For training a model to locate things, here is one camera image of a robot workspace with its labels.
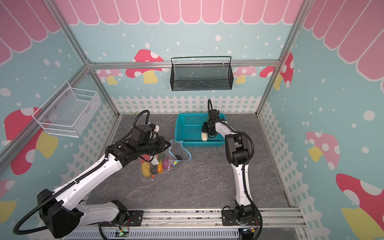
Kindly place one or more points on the clear zip top bag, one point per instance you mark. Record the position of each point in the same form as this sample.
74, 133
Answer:
176, 148

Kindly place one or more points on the red pepper toy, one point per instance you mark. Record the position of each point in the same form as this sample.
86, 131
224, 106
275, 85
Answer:
146, 158

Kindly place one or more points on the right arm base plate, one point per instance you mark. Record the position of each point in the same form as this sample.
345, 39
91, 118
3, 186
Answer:
230, 218

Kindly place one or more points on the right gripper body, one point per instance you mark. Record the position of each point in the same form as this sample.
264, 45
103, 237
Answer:
207, 128

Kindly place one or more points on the yellow potato toy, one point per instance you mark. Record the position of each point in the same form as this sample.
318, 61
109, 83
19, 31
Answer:
146, 169

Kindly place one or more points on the white radish toy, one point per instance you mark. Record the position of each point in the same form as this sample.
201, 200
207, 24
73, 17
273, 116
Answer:
204, 137

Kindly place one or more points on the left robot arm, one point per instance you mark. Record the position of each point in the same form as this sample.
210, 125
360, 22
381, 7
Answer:
59, 211

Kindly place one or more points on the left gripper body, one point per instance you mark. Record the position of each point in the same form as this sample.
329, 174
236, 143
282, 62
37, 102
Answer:
152, 147

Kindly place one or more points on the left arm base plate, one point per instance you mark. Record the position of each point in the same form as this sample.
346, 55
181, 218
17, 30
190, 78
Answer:
132, 217

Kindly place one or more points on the purple onion toy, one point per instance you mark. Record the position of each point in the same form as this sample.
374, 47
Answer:
167, 164

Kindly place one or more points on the aluminium front rail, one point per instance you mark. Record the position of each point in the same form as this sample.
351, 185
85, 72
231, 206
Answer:
212, 218

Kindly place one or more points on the teal plastic basket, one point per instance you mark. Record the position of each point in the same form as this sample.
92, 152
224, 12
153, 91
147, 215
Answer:
188, 129

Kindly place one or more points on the white wire wall basket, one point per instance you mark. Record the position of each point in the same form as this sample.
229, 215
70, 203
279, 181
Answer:
68, 112

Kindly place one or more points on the orange carrot toy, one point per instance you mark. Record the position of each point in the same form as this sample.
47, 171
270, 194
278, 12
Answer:
160, 168

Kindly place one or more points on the black mesh wall basket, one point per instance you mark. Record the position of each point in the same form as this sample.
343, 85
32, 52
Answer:
209, 73

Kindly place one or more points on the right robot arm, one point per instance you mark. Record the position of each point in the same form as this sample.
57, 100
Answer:
239, 151

